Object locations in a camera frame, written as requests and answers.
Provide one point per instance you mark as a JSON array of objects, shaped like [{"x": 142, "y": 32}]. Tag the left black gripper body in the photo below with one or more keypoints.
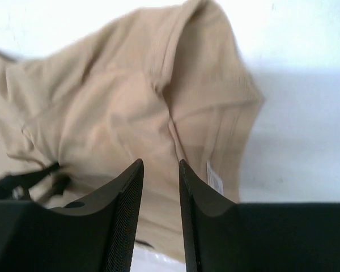
[{"x": 16, "y": 187}]

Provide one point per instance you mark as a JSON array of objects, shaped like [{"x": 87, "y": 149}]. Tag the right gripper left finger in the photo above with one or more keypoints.
[{"x": 93, "y": 233}]

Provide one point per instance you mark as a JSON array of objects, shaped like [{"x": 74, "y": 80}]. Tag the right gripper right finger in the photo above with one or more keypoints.
[{"x": 220, "y": 235}]

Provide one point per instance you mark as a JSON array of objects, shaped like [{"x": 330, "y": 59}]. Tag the beige t shirt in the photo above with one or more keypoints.
[{"x": 157, "y": 84}]

